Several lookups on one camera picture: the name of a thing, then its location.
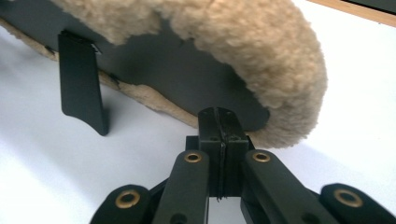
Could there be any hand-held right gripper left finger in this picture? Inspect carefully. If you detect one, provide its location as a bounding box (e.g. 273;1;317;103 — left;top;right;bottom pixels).
186;106;224;199

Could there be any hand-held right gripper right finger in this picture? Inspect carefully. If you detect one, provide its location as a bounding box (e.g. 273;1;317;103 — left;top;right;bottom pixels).
217;106;256;199

